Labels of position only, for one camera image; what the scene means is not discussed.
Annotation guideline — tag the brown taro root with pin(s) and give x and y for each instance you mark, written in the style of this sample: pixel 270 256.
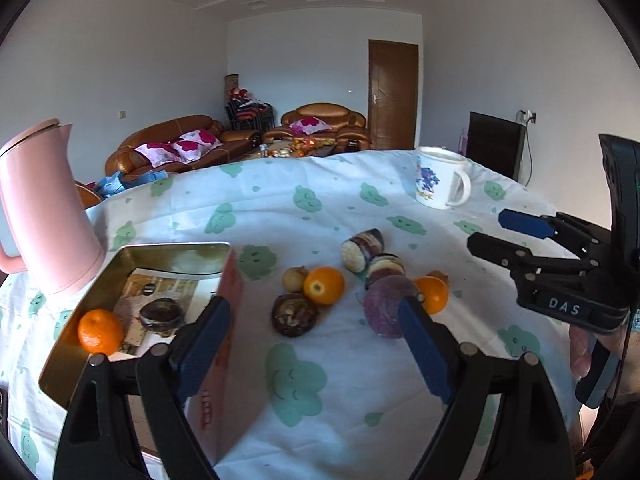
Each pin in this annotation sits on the brown taro root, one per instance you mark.
pixel 294 315

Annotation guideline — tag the black television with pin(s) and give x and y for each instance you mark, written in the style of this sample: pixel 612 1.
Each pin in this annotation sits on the black television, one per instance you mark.
pixel 495 145

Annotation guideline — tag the cluttered coffee table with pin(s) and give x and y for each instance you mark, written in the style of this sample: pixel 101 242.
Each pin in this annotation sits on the cluttered coffee table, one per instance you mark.
pixel 300 149

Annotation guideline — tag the printed paper card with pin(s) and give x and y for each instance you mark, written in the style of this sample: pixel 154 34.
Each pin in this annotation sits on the printed paper card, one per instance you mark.
pixel 190 290

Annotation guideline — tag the brown wooden door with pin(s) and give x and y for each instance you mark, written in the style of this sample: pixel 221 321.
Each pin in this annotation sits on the brown wooden door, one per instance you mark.
pixel 392 95

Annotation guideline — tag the tall floor vase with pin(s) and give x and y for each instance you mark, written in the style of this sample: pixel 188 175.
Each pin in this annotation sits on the tall floor vase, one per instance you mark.
pixel 231 87

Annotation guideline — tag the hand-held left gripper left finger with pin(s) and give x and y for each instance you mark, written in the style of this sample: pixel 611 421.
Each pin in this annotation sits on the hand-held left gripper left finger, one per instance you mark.
pixel 205 355

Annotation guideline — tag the small mandarin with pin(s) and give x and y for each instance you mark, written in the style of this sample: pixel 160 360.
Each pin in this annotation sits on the small mandarin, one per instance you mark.
pixel 434 296
pixel 100 332

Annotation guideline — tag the stacked dark chairs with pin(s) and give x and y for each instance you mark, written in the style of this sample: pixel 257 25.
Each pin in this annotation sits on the stacked dark chairs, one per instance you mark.
pixel 250 116

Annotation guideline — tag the dark brown round fruit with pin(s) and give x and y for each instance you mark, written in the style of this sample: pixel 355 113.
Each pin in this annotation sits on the dark brown round fruit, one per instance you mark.
pixel 161 314

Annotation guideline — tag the wall power outlet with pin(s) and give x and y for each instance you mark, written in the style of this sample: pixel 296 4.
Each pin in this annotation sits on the wall power outlet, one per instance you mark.
pixel 527 116

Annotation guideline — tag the blue clothes pile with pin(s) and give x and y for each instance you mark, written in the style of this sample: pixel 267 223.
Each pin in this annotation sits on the blue clothes pile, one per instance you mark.
pixel 120 182

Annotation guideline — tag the large orange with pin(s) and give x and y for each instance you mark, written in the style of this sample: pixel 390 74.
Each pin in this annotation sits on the large orange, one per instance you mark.
pixel 325 286

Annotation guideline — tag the floral pink pillow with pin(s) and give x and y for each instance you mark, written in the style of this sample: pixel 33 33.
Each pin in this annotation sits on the floral pink pillow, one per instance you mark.
pixel 155 154
pixel 196 141
pixel 310 125

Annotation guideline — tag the small brown round fruit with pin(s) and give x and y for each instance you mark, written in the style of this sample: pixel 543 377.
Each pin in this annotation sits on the small brown round fruit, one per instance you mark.
pixel 440 275

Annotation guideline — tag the gold metal tin box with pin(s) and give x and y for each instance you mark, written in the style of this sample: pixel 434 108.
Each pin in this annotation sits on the gold metal tin box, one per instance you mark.
pixel 100 285

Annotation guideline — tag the round purple root vegetable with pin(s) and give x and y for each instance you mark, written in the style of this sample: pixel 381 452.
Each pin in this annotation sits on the round purple root vegetable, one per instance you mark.
pixel 382 307

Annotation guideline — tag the white tablecloth green clouds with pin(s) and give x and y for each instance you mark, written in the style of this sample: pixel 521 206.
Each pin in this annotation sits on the white tablecloth green clouds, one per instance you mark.
pixel 325 210

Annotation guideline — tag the brown leather sofa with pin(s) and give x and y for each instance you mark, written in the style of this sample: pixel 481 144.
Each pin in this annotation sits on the brown leather sofa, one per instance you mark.
pixel 150 132

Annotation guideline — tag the pink electric kettle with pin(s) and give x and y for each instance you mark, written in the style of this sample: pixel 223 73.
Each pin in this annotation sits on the pink electric kettle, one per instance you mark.
pixel 45 210

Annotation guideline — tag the person's right hand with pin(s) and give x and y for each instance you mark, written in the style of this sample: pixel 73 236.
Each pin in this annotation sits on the person's right hand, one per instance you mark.
pixel 580 355

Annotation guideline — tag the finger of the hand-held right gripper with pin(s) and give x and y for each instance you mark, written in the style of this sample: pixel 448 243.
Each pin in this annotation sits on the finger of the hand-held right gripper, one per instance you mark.
pixel 500 252
pixel 522 224

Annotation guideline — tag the white mug blue print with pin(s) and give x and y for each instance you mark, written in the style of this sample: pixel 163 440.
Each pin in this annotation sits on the white mug blue print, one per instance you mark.
pixel 435 180

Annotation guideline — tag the brown leather chair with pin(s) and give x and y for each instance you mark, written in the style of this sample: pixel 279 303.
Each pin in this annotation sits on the brown leather chair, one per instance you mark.
pixel 89 196

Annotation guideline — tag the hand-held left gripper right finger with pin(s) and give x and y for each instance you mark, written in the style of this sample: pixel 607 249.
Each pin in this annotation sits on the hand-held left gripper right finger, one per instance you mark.
pixel 425 350

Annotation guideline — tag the brown leather armchair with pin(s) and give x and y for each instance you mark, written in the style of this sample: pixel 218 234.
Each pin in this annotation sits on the brown leather armchair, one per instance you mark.
pixel 345 120

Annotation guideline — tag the small tan round fruit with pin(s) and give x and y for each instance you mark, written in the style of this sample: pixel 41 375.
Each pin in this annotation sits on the small tan round fruit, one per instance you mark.
pixel 295 279

